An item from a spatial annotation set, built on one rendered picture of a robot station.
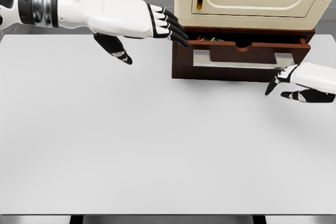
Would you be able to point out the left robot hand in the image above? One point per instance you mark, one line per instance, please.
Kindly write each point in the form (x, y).
(123, 19)

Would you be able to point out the multicoloured switch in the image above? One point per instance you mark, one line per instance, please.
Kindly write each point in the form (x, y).
(210, 39)

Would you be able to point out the brown wooden drawer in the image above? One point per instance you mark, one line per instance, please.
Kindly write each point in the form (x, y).
(236, 56)

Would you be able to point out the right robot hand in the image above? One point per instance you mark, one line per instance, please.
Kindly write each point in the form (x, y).
(312, 75)

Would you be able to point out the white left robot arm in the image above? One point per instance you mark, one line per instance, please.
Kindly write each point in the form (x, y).
(71, 9)

